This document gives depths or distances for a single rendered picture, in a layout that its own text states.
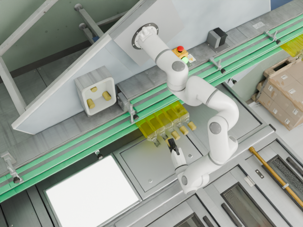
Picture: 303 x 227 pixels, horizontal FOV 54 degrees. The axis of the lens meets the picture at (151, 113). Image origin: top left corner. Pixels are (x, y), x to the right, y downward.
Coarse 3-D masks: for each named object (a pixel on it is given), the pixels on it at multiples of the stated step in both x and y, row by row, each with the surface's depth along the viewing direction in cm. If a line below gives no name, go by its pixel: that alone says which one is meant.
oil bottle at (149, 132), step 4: (140, 120) 171; (144, 120) 171; (136, 124) 175; (140, 124) 170; (144, 124) 170; (148, 124) 170; (140, 128) 172; (144, 128) 168; (148, 128) 168; (152, 128) 168; (144, 132) 168; (148, 132) 167; (152, 132) 167; (148, 136) 166; (152, 136) 166; (156, 136) 168; (148, 140) 169
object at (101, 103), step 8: (104, 80) 147; (112, 80) 150; (88, 88) 144; (104, 88) 163; (112, 88) 156; (88, 96) 160; (96, 96) 164; (112, 96) 163; (96, 104) 164; (104, 104) 164; (112, 104) 166; (88, 112) 158; (96, 112) 163
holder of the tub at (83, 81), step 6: (102, 66) 152; (90, 72) 150; (96, 72) 150; (102, 72) 150; (108, 72) 150; (78, 78) 147; (84, 78) 147; (90, 78) 147; (96, 78) 148; (102, 78) 148; (78, 84) 145; (84, 84) 145; (90, 84) 145; (78, 90) 150; (84, 108) 161
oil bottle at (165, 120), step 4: (156, 112) 174; (160, 112) 174; (164, 112) 174; (160, 116) 173; (164, 116) 173; (160, 120) 172; (164, 120) 171; (168, 120) 171; (164, 124) 170; (168, 124) 170; (172, 124) 170; (168, 128) 170
